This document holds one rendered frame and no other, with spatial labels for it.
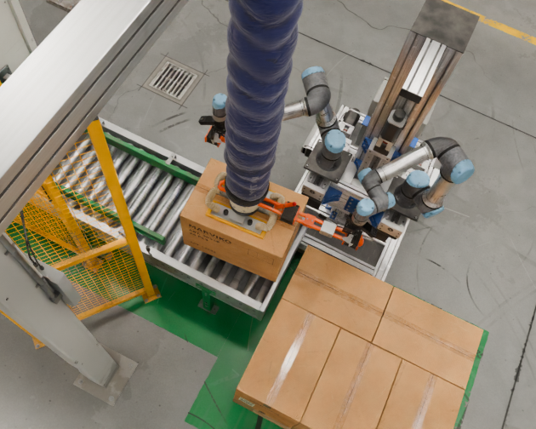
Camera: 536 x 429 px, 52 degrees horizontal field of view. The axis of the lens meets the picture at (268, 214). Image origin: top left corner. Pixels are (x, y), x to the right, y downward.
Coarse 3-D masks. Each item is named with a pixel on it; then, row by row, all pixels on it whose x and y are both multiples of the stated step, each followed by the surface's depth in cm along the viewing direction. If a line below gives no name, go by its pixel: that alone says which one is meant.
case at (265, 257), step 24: (216, 168) 308; (192, 192) 300; (288, 192) 305; (192, 216) 294; (264, 216) 297; (192, 240) 318; (216, 240) 303; (240, 240) 290; (264, 240) 291; (288, 240) 292; (240, 264) 320; (264, 264) 305
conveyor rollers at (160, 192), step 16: (80, 144) 366; (64, 176) 357; (80, 176) 358; (96, 176) 359; (144, 176) 362; (80, 192) 351; (128, 192) 354; (144, 192) 354; (160, 192) 356; (176, 192) 357; (160, 224) 349; (176, 224) 350; (144, 240) 340; (176, 240) 342; (208, 272) 335; (224, 272) 336; (240, 272) 337
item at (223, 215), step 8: (224, 208) 295; (208, 216) 293; (216, 216) 293; (224, 216) 292; (248, 216) 294; (232, 224) 291; (240, 224) 291; (248, 224) 290; (248, 232) 291; (256, 232) 290; (264, 232) 291
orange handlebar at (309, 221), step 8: (224, 184) 289; (264, 200) 286; (272, 200) 286; (264, 208) 285; (272, 208) 284; (304, 216) 284; (312, 216) 283; (304, 224) 282; (312, 224) 282; (344, 232) 282
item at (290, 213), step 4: (284, 208) 284; (288, 208) 284; (292, 208) 284; (296, 208) 285; (284, 212) 283; (288, 212) 283; (292, 212) 283; (296, 212) 283; (280, 216) 283; (284, 216) 281; (288, 216) 282; (292, 216) 282; (296, 216) 281; (284, 220) 284; (288, 220) 282; (292, 220) 280; (292, 224) 285
